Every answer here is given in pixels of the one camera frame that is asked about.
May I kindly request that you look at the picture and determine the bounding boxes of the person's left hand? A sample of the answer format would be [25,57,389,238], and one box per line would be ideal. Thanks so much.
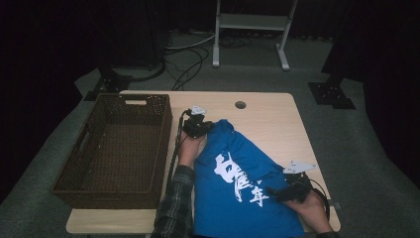
[177,131,208,170]

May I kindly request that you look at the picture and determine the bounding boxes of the hand-held gripper cable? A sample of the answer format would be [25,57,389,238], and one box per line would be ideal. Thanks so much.
[165,109,193,200]
[309,178,332,222]

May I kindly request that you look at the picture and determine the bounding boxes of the white floor cable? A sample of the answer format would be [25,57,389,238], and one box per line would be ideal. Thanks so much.
[165,33,218,52]

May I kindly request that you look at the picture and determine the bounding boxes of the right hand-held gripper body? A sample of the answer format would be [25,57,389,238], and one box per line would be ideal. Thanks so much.
[276,160,318,203]

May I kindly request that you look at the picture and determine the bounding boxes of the black stand with square base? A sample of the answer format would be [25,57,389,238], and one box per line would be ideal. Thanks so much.
[307,65,358,111]

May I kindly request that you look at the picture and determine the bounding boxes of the person's right hand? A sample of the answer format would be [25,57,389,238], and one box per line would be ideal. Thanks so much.
[282,190,335,234]

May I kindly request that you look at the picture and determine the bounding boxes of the brown wicker basket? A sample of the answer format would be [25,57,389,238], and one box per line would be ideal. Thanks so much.
[50,92,173,210]

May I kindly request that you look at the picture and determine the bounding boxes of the black floor cables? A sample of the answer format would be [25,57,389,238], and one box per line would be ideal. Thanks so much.
[163,45,211,92]

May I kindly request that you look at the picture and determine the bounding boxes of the white metal stand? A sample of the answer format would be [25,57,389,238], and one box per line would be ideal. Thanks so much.
[212,0,299,71]

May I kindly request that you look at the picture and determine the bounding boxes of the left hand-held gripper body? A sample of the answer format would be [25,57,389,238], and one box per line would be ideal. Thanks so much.
[182,105,208,140]

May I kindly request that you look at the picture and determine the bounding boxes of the left hand-held gripper cable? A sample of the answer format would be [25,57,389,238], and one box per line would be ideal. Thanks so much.
[165,109,193,200]

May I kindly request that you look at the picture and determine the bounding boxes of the black stand with flat feet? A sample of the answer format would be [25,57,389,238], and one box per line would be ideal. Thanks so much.
[82,63,134,102]

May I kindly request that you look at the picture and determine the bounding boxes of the blue printed t-shirt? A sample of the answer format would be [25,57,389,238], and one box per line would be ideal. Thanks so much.
[192,118,307,238]

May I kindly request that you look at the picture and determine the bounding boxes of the thick black hose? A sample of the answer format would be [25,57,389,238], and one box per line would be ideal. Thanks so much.
[130,57,168,83]

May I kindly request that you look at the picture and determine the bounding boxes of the right hand-held gripper cable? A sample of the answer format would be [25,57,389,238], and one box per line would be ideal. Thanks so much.
[309,178,332,222]

